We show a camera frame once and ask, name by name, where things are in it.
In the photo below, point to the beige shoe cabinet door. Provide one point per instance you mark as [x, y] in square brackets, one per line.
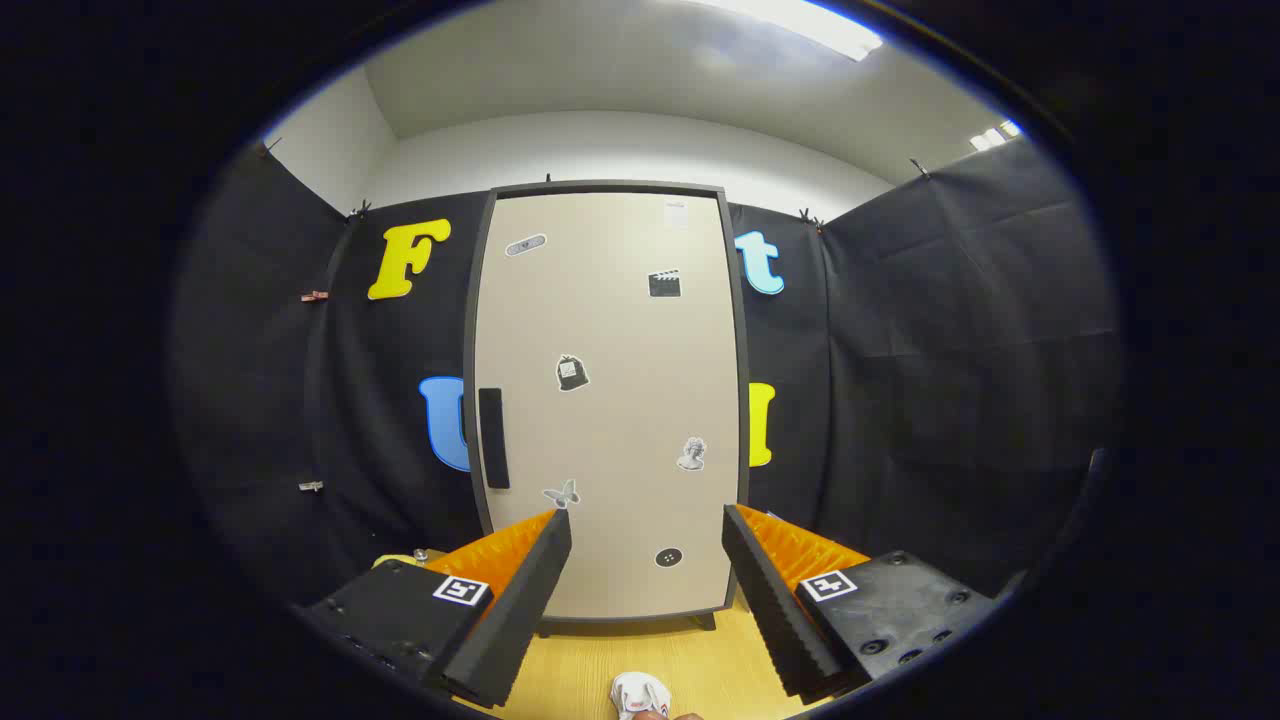
[610, 420]

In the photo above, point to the black backdrop cloth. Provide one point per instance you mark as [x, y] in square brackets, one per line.
[900, 350]

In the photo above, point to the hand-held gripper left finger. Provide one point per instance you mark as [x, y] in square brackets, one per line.
[520, 600]

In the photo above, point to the white shoe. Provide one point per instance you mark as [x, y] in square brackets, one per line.
[640, 692]

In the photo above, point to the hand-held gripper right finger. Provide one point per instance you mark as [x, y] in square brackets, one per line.
[775, 610]

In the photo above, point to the grey shoe cabinet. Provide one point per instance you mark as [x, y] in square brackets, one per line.
[610, 186]

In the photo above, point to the ceiling light panel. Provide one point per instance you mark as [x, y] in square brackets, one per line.
[995, 135]
[810, 25]

